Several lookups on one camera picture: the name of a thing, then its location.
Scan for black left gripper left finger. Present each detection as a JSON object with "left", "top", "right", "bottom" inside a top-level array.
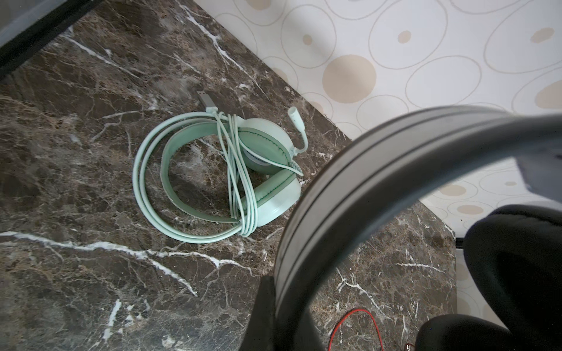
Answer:
[{"left": 239, "top": 276, "right": 275, "bottom": 351}]

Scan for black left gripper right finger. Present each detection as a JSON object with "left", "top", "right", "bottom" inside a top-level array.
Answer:
[{"left": 302, "top": 310, "right": 324, "bottom": 351}]

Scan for mint green headphones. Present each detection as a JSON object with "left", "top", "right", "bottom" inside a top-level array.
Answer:
[{"left": 132, "top": 92, "right": 309, "bottom": 244}]

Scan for white black red-cable headphones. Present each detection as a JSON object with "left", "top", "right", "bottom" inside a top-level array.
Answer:
[{"left": 271, "top": 105, "right": 561, "bottom": 350}]

